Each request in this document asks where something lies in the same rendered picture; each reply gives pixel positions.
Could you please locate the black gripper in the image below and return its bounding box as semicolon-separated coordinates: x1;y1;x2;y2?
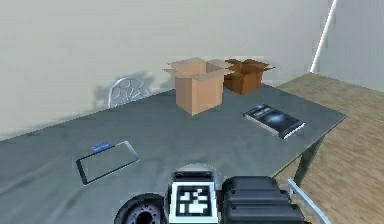
114;193;169;224

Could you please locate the grey table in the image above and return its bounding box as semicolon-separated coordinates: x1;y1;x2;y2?
0;83;348;224

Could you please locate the silver wire chair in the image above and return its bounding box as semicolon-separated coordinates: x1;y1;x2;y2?
107;77;152;109

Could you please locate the grey flat tablet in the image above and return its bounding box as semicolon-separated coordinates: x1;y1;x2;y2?
75;140;140;186

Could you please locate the dark blue book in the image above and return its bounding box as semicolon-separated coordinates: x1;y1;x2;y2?
242;103;306;140

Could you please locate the dark brown cardboard box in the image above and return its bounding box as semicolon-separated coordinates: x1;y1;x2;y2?
222;58;276;96

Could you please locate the light tan cardboard box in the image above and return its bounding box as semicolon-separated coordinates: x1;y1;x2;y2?
162;57;234;117

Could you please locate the small blue flat object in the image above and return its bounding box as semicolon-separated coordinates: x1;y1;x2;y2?
91;141;111;154

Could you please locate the silver metal bar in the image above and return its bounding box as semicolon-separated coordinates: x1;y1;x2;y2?
286;178;332;224

